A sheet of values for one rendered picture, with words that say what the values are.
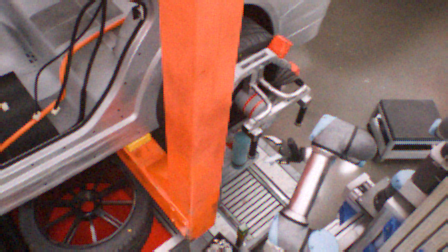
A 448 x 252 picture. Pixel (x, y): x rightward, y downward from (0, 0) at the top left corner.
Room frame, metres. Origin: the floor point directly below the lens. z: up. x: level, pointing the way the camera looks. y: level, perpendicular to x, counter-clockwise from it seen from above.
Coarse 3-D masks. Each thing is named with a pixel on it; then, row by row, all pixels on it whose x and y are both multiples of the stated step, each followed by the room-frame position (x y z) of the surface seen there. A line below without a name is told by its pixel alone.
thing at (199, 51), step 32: (160, 0) 0.91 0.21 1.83; (192, 0) 0.82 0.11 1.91; (224, 0) 0.87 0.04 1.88; (160, 32) 0.92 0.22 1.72; (192, 32) 0.82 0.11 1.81; (224, 32) 0.88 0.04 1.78; (192, 64) 0.82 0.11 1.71; (224, 64) 0.89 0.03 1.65; (192, 96) 0.81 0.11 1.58; (224, 96) 0.90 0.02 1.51; (192, 128) 0.81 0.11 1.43; (224, 128) 0.91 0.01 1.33; (192, 160) 0.81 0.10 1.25; (192, 192) 0.81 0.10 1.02; (192, 224) 0.82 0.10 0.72
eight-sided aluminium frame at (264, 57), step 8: (256, 56) 1.52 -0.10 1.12; (264, 56) 1.55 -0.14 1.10; (272, 56) 1.54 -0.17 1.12; (240, 64) 1.46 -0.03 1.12; (248, 64) 1.49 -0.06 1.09; (256, 64) 1.47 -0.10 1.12; (264, 64) 1.51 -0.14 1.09; (280, 64) 1.60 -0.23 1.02; (288, 64) 1.65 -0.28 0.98; (240, 72) 1.40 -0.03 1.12; (248, 72) 1.43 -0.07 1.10; (240, 80) 1.39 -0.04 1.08; (280, 88) 1.64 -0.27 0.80; (272, 96) 1.67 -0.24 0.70; (232, 128) 1.46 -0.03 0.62; (240, 128) 1.50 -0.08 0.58; (232, 136) 1.41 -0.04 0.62
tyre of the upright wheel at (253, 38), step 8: (248, 24) 1.71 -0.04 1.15; (256, 24) 1.78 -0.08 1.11; (240, 32) 1.62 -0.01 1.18; (248, 32) 1.63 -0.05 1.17; (256, 32) 1.65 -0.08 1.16; (264, 32) 1.70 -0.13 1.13; (240, 40) 1.55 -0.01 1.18; (248, 40) 1.56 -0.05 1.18; (256, 40) 1.58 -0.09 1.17; (264, 40) 1.62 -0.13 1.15; (240, 48) 1.51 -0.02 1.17; (248, 48) 1.54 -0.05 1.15; (256, 48) 1.58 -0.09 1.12; (264, 48) 1.62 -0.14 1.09; (240, 56) 1.50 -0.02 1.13; (272, 80) 1.71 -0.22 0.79; (240, 120) 1.56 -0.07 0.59
